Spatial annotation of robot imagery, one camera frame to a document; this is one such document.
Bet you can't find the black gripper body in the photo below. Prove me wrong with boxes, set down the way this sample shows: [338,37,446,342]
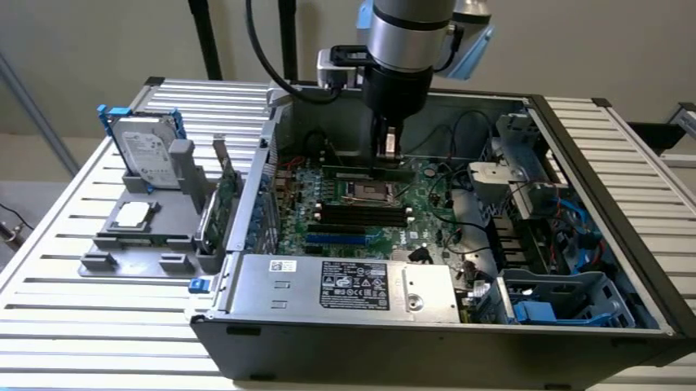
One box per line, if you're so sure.
[361,65,436,123]

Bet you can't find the green RAM stick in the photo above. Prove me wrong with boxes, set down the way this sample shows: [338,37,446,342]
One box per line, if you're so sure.
[321,164,417,183]

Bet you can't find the black RAM slot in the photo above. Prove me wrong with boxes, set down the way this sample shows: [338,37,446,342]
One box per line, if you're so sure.
[313,216,408,229]
[317,211,409,223]
[321,201,412,213]
[320,206,410,218]

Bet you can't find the black expansion slot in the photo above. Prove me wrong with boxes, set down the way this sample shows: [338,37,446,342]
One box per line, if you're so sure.
[308,222,369,236]

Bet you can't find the blue expansion slot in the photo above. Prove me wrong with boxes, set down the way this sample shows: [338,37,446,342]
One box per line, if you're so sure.
[305,232,368,246]

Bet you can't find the CPU socket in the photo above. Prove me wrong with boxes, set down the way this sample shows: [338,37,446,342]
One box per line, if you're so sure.
[341,179,406,204]

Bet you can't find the green Dell motherboard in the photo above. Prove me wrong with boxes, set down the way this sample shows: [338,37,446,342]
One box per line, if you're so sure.
[243,156,480,261]

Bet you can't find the black stand pole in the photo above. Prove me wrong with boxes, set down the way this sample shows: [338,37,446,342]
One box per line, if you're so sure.
[187,0,225,81]
[278,0,301,86]

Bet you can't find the metal drive cage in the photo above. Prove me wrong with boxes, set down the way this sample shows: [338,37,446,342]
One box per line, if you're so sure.
[468,112,572,221]

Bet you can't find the black open PC case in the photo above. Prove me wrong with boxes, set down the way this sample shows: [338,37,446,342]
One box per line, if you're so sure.
[190,87,696,382]

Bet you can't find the green graphics card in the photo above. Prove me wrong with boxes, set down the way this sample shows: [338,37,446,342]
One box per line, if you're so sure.
[197,136,243,253]

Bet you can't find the silver power supply unit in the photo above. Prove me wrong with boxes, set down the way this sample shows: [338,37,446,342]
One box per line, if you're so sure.
[226,254,464,325]

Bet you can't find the grey parts rack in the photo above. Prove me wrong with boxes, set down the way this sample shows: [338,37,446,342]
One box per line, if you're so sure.
[79,138,227,279]

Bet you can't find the silver CPU chip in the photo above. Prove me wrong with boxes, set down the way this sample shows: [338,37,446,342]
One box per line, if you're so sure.
[114,202,155,226]

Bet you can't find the grey disk bay cage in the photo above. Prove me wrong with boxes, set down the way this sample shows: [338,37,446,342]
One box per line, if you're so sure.
[497,268,637,327]

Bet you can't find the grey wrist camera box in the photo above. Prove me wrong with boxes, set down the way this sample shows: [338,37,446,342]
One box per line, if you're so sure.
[316,45,372,91]

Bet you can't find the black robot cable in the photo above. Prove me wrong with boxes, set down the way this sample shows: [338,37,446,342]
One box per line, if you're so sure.
[243,0,344,103]

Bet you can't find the blue SATA wire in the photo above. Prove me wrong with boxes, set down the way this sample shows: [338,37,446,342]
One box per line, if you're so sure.
[548,195,605,278]

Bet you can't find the hard disk in blue bracket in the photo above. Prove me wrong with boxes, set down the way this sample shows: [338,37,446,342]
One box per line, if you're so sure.
[96,104,190,191]

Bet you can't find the blue disk bay bracket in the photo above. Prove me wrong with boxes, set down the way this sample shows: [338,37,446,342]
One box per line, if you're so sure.
[513,300,559,325]

